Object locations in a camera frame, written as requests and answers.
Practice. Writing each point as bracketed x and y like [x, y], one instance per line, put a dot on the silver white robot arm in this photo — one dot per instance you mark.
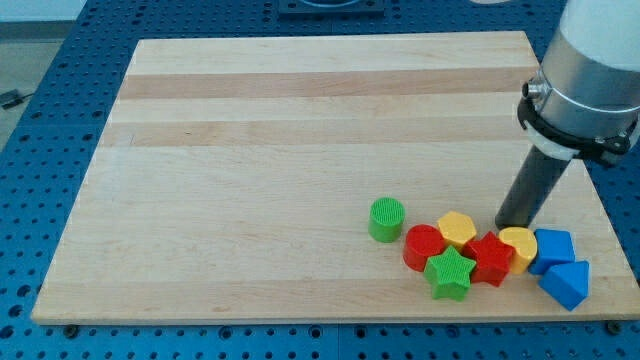
[583, 102]

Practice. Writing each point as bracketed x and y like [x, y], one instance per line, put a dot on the yellow heart block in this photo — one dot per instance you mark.
[525, 247]

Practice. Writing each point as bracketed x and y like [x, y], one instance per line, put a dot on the green cylinder block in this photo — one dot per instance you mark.
[386, 218]

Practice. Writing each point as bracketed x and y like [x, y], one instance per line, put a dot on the wooden board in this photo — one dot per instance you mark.
[233, 180]

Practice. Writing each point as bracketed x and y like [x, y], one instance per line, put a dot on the red cylinder block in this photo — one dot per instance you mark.
[422, 241]

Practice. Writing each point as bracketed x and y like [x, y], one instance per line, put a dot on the yellow hexagon block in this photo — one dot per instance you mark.
[457, 229]

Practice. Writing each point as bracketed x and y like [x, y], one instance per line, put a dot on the green star block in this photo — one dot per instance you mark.
[449, 274]

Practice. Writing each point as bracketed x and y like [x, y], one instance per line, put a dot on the red star block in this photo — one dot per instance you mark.
[492, 257]

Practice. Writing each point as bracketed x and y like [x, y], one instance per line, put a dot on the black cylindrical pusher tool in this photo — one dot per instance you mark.
[533, 184]

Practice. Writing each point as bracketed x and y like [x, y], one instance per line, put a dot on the blue cube block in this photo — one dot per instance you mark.
[554, 247]

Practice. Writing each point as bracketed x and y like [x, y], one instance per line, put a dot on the blue triangle block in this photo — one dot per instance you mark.
[568, 283]

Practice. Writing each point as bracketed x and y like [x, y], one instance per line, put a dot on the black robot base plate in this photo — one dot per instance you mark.
[298, 8]

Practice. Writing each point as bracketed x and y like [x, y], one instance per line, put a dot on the black cable plug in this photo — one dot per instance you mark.
[13, 98]

